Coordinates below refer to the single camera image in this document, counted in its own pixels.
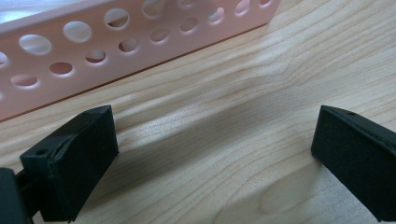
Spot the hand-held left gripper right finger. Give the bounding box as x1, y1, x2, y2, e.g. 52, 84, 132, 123
310, 105, 396, 223

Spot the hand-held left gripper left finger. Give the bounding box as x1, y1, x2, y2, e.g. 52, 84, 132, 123
19, 105, 120, 224

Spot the pink perforated plastic basket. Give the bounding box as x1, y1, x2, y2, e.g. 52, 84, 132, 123
0, 0, 281, 123

